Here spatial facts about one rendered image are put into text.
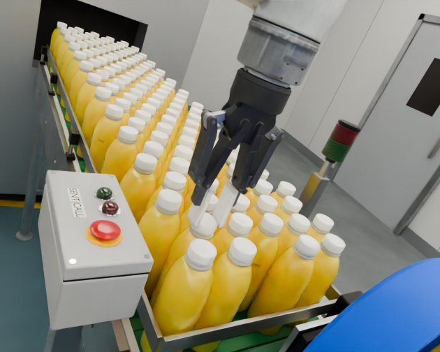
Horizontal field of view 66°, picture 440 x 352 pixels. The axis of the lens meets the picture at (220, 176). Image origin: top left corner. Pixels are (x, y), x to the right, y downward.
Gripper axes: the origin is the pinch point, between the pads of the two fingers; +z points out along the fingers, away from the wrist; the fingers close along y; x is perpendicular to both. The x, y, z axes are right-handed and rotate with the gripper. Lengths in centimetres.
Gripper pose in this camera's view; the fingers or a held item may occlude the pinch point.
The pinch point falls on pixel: (211, 204)
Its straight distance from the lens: 52.0
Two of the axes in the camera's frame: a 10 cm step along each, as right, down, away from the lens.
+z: -3.5, 8.5, 4.0
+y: 8.2, 0.8, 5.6
